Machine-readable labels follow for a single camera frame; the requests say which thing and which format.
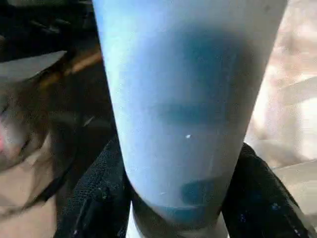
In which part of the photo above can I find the white plastic table leg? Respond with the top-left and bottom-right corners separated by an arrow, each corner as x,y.
91,0 -> 290,238

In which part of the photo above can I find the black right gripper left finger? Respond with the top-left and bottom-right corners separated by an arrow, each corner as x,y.
55,135 -> 135,238

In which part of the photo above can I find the white plastic table top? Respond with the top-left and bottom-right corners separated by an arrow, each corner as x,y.
0,0 -> 317,238

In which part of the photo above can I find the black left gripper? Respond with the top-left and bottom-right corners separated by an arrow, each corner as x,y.
0,94 -> 53,172

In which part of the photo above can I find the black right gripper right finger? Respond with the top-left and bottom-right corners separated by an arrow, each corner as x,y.
220,142 -> 311,238

